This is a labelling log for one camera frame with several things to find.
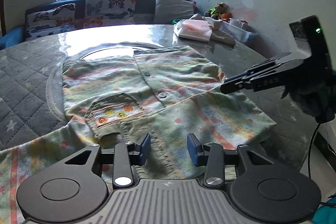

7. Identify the colourful patterned children's garment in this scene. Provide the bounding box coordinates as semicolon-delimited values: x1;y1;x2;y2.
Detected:
1;46;275;223

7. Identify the clear plastic storage box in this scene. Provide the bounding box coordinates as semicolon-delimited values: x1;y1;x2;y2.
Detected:
221;18;258;44

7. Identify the orange plush toy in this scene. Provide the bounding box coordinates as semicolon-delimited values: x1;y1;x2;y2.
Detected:
220;12;232;22

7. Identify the teddy bear green vest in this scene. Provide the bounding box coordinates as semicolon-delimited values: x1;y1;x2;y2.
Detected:
205;2;228;20

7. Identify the pink white plastic bag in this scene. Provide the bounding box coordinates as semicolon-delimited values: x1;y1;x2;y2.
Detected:
174;19;213;42

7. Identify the black round induction cooker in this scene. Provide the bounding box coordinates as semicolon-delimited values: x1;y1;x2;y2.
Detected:
80;44;158;60

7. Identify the grey plain cushion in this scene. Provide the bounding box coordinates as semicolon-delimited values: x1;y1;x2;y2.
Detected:
153;0;194;24

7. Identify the blue corner sofa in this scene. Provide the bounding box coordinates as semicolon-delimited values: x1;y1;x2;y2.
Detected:
1;0;155;50

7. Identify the large butterfly cushion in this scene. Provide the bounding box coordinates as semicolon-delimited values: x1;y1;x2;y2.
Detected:
83;0;137;28

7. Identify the small butterfly cushion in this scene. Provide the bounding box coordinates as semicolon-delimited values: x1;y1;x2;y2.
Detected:
25;3;76;41

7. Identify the black cable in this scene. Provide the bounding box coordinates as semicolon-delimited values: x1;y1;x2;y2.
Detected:
307;121;336;208

